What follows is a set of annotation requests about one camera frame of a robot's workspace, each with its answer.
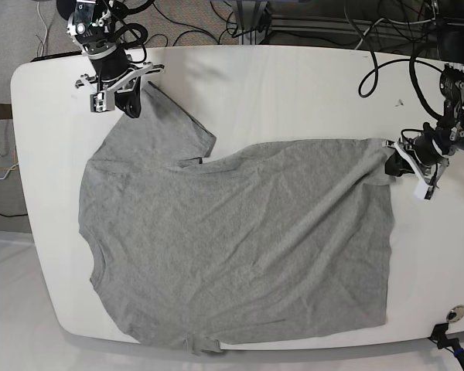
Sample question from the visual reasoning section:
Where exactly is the black clamp with cable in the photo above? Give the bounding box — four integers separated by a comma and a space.
428, 323, 464, 371

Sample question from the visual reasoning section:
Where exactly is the white floor cable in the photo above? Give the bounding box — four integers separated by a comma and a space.
34, 0, 52, 59

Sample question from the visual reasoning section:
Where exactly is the grey t-shirt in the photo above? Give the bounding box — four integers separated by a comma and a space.
78, 84, 394, 353

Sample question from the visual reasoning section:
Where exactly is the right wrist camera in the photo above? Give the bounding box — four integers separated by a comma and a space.
90, 90, 116, 113

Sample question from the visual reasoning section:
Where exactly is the silver table grommet right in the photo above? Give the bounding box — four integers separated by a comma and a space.
446, 305, 464, 323

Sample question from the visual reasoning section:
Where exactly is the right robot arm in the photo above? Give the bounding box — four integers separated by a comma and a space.
67, 1, 164, 118

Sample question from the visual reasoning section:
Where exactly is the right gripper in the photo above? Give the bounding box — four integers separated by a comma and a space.
75, 49, 165, 118

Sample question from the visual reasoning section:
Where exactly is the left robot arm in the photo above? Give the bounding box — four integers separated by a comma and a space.
385, 1, 464, 199

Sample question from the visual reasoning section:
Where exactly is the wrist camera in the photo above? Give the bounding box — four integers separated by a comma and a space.
414, 182, 435, 200
90, 90, 116, 113

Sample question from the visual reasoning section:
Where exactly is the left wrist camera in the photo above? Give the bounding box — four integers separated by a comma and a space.
414, 182, 435, 200

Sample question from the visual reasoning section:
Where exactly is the dark blue round object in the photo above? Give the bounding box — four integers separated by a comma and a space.
56, 0, 77, 20

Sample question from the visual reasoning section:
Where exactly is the metal table leg frame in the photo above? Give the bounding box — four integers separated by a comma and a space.
230, 1, 271, 46

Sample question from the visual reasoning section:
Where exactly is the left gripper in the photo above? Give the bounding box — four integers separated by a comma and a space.
384, 133, 449, 190

